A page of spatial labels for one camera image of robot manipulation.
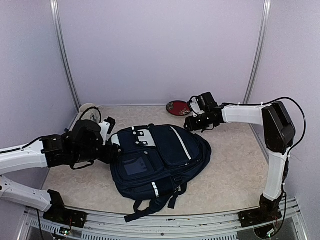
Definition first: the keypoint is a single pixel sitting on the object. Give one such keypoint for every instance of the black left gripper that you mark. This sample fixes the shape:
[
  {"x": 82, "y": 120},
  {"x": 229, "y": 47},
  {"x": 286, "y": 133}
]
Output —
[{"x": 111, "y": 155}]

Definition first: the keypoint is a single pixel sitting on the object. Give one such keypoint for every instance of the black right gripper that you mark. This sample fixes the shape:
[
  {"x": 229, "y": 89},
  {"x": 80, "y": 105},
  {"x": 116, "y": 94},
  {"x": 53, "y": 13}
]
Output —
[{"x": 192, "y": 125}]

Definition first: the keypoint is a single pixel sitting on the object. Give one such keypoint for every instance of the navy blue backpack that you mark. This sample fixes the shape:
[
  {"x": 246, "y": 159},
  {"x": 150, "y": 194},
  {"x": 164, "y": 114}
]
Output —
[{"x": 154, "y": 165}]

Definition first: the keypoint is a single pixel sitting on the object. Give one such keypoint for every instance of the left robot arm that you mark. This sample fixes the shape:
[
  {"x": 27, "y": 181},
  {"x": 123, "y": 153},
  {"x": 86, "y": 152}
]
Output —
[{"x": 86, "y": 143}]

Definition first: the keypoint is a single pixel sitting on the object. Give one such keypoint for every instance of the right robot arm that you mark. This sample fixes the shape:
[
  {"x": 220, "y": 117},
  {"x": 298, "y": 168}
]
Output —
[{"x": 279, "y": 133}]

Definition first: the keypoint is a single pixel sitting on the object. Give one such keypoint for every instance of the red floral plate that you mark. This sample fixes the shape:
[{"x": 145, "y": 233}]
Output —
[{"x": 178, "y": 108}]

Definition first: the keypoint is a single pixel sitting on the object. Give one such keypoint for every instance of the white ceramic mug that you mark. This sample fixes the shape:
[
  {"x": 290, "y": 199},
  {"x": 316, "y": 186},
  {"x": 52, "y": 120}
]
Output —
[{"x": 90, "y": 111}]

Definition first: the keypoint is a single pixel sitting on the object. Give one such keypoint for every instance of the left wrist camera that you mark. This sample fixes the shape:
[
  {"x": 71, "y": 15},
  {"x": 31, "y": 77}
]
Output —
[{"x": 107, "y": 126}]

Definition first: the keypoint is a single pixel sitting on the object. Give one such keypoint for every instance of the right aluminium corner post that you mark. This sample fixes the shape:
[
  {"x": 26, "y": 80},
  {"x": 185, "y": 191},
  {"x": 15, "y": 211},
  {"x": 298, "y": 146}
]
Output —
[{"x": 258, "y": 51}]

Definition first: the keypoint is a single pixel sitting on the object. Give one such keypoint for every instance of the aluminium corner post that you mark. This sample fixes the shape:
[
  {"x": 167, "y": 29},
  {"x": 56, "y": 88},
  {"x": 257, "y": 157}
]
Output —
[
  {"x": 54, "y": 6},
  {"x": 258, "y": 51}
]

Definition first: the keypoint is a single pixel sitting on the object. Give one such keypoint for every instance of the metal front rail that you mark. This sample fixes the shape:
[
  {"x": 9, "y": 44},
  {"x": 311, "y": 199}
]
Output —
[{"x": 212, "y": 226}]

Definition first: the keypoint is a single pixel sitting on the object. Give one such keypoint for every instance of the left aluminium corner post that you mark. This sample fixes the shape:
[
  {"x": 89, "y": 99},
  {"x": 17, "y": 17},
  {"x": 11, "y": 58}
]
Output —
[{"x": 54, "y": 6}]

